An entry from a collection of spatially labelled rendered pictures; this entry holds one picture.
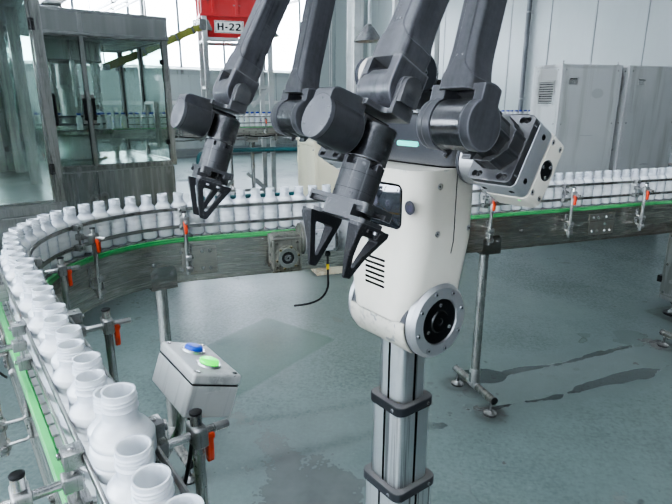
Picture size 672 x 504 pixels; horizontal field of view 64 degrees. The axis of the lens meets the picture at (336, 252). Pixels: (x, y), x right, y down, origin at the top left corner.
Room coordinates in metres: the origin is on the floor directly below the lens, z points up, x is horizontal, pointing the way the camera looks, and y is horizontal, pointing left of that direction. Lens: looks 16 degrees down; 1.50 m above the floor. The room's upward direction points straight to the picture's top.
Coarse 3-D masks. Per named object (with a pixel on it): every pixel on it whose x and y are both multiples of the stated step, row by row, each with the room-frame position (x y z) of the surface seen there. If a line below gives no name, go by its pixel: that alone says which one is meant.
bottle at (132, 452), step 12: (120, 444) 0.47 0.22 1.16; (132, 444) 0.48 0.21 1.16; (144, 444) 0.48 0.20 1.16; (120, 456) 0.45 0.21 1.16; (132, 456) 0.45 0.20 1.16; (144, 456) 0.46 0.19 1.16; (120, 468) 0.45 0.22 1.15; (132, 468) 0.45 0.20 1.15; (120, 480) 0.45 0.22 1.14; (108, 492) 0.45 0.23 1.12; (120, 492) 0.45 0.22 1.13
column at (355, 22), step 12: (348, 0) 11.42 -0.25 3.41; (360, 0) 11.32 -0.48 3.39; (348, 12) 11.42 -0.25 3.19; (360, 12) 11.32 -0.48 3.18; (348, 24) 11.42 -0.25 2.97; (360, 24) 11.33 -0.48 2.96; (348, 36) 11.42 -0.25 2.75; (348, 48) 11.43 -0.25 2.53; (360, 48) 11.33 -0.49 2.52; (348, 60) 11.43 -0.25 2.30; (348, 72) 11.43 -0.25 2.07; (348, 84) 11.43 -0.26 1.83
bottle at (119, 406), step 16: (112, 384) 0.53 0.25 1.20; (128, 384) 0.54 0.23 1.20; (112, 400) 0.51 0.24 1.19; (128, 400) 0.51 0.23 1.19; (112, 416) 0.50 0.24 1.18; (128, 416) 0.51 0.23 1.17; (144, 416) 0.54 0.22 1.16; (96, 432) 0.51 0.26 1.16; (112, 432) 0.50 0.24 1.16; (128, 432) 0.50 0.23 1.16; (144, 432) 0.51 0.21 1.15; (96, 448) 0.49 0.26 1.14; (112, 448) 0.49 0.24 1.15; (96, 464) 0.49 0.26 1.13; (112, 464) 0.49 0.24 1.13
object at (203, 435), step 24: (72, 312) 0.94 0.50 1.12; (24, 360) 0.88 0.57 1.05; (0, 408) 0.86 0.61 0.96; (24, 408) 0.87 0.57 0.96; (0, 432) 0.84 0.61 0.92; (192, 432) 0.61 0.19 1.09; (0, 456) 0.85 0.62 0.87; (72, 456) 0.52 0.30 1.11; (24, 480) 0.50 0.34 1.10; (72, 480) 0.52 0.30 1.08
